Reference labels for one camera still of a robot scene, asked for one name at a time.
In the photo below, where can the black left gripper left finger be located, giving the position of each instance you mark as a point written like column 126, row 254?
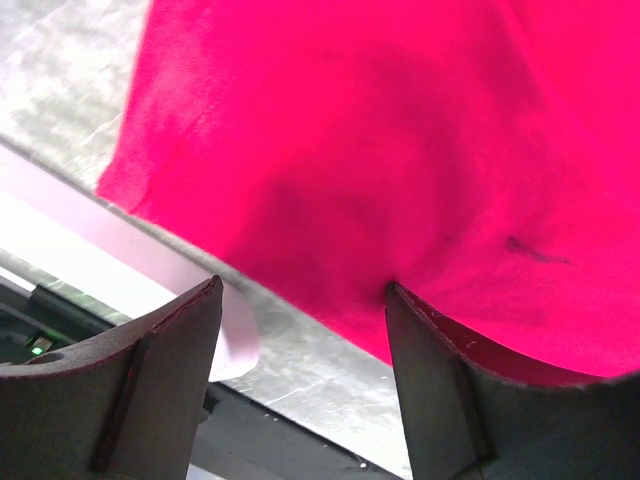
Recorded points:
column 124, row 404

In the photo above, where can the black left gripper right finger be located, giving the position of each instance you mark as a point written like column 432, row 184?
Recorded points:
column 474, row 409

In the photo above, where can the pink-red t-shirt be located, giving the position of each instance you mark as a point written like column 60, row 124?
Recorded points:
column 483, row 154

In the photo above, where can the white clothes rack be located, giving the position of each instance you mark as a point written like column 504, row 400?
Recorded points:
column 69, row 235

